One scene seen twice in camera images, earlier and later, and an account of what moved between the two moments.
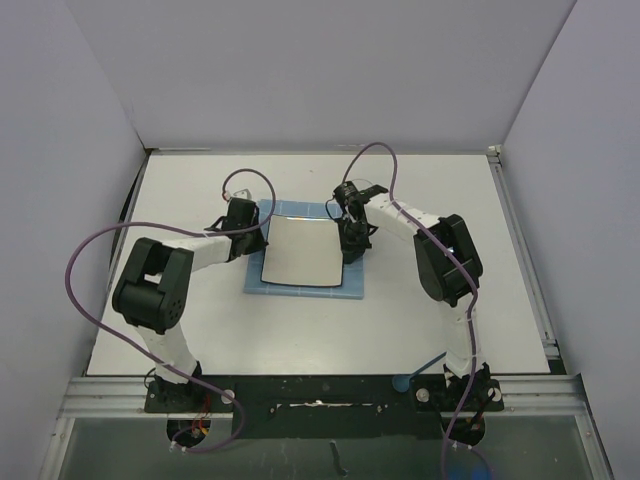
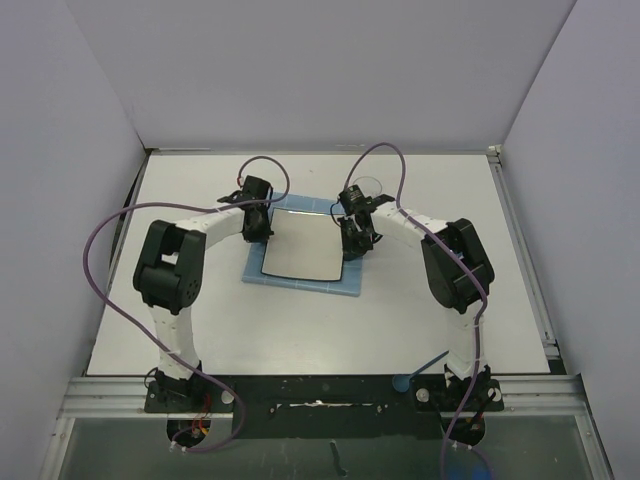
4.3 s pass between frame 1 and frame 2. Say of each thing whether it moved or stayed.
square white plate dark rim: stayed
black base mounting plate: stayed
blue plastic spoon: stayed
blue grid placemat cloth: moved
